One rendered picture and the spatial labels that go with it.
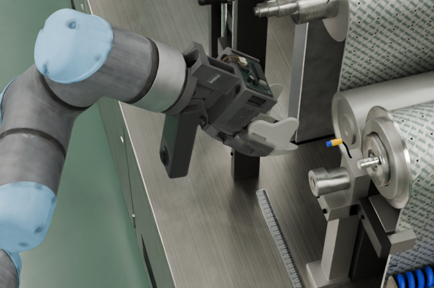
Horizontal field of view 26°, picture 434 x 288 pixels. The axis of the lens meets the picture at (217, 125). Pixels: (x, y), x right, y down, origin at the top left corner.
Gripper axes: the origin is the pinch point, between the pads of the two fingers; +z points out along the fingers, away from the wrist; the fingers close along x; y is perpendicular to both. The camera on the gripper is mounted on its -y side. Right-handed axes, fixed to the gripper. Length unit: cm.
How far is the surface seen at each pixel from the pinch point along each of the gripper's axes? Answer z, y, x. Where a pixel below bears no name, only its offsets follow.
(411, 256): 35.3, -9.5, -4.8
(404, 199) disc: 21.2, 0.9, -5.3
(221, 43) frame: 15.5, -13.0, 37.3
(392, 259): 32.7, -11.2, -4.8
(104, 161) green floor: 79, -112, 111
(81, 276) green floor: 68, -122, 73
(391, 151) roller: 16.9, 4.5, -1.0
